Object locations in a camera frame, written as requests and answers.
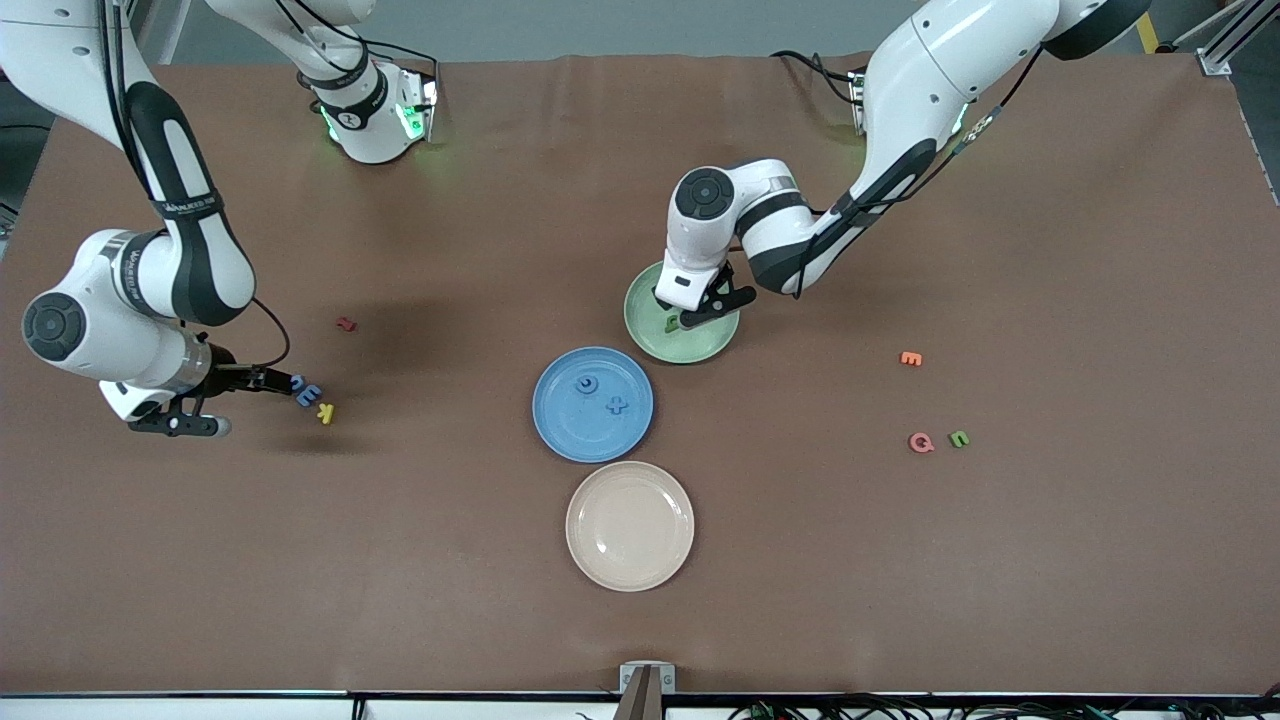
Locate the brown table cover mat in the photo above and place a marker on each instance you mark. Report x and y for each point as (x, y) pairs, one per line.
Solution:
(400, 550)

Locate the green plate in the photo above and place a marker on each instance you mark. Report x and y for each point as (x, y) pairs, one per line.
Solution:
(700, 345)

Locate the silver aluminium frame profile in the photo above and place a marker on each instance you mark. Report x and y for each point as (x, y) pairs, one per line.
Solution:
(1213, 62)

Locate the brown tapered pole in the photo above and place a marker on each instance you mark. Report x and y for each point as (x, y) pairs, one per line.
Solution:
(640, 705)

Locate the blue plate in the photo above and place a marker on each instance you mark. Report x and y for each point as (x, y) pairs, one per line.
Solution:
(580, 430)

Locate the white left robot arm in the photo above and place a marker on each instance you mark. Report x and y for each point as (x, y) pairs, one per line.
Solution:
(930, 80)

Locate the grey metal bracket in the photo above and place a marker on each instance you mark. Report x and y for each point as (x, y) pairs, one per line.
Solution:
(628, 678)

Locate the beige plate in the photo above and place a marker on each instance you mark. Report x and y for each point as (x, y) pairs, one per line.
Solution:
(630, 525)

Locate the blue foam letter m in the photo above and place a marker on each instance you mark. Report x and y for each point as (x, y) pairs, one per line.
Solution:
(309, 397)

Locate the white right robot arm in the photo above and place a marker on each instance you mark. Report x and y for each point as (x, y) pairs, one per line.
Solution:
(110, 340)

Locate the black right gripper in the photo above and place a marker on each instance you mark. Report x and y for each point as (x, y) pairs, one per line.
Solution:
(232, 378)

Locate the pink foam letter Q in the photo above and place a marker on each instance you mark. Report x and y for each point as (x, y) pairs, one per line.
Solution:
(921, 441)

